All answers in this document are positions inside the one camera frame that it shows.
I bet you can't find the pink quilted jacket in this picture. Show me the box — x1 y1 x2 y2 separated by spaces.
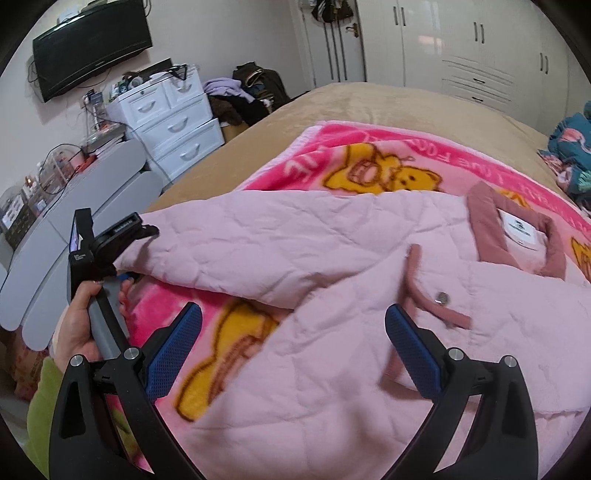
117 183 590 479

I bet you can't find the green sleeve forearm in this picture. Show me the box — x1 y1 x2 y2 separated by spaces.
24 355 69 479

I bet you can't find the purple clothes pile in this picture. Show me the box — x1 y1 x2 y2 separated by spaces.
202 77 256 103

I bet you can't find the left hand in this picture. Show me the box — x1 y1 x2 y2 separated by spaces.
53 281 102 373

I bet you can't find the grey scalloped desk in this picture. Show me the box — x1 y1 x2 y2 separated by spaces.
0 138 165 351

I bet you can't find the beige bed cover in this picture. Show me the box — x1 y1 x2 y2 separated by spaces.
149 83 560 211

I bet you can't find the white drawer cabinet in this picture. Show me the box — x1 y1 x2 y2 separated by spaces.
106 64 224 186

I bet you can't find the pink bear fleece blanket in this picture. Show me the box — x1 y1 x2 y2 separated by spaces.
130 122 590 443

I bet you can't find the black bag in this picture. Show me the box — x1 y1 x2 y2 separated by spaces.
232 61 291 112

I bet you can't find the blue flamingo duvet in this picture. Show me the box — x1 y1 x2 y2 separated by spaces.
538 101 591 205

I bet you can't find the white door with hangings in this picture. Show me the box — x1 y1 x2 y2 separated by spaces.
294 1 367 88

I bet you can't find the white wardrobe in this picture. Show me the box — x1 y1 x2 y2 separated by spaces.
358 0 568 134

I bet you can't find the black wall television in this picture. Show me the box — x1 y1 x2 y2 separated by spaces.
32 1 152 102

